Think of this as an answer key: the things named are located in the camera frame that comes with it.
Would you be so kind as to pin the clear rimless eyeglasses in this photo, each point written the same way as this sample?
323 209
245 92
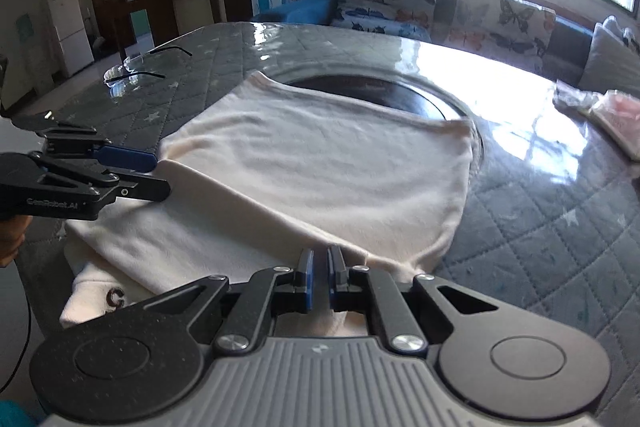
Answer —
122 74

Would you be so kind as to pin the cream white sweatshirt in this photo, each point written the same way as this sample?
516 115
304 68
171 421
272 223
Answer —
310 167

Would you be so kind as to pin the white refrigerator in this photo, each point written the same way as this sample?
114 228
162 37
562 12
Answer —
70 27

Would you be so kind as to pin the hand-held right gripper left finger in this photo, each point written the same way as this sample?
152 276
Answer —
309 279

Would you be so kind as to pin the person's left hand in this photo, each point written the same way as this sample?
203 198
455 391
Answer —
10 242

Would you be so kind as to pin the clear plastic bag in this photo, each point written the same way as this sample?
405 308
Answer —
617 117
575 97

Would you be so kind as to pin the teal cloth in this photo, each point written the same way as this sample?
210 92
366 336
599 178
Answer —
17 414

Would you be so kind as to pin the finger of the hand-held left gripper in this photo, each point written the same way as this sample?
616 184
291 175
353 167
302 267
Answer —
145 190
127 159

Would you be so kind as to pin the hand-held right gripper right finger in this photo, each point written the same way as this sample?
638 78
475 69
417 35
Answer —
333 279

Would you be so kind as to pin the butterfly print cushion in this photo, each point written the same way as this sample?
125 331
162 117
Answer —
500 24
385 9

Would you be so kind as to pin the blue sofa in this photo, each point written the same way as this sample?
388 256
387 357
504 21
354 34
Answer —
310 4

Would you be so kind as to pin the grey quilted star tablecloth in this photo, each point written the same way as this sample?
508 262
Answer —
530 232

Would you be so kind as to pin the grey pillow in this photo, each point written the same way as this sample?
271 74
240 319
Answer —
607 57

